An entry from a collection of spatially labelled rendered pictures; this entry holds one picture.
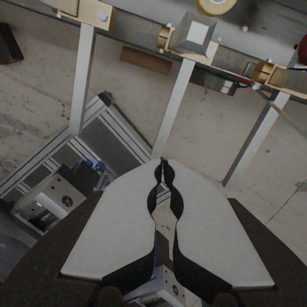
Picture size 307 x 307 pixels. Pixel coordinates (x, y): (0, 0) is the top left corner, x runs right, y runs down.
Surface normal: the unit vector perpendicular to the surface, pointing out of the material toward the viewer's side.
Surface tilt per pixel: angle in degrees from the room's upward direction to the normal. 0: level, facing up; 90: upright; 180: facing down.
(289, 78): 90
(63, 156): 0
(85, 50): 0
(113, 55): 0
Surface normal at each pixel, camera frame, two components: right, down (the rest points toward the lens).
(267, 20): -0.04, 0.45
